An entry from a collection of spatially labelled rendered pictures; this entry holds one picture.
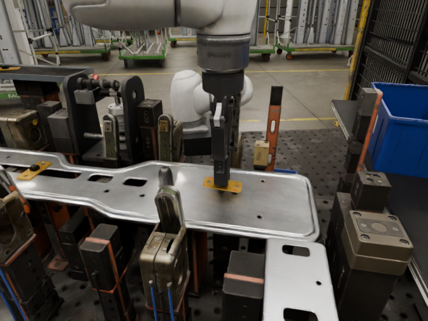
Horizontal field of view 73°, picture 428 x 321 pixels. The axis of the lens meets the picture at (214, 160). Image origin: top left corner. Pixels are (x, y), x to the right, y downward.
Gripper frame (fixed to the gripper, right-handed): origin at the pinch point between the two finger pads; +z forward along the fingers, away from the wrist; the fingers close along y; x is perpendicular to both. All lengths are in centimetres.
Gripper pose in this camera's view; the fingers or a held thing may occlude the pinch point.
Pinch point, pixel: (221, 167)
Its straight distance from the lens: 61.2
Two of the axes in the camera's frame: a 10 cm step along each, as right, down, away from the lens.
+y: -1.9, 4.8, -8.6
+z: 0.0, 8.7, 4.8
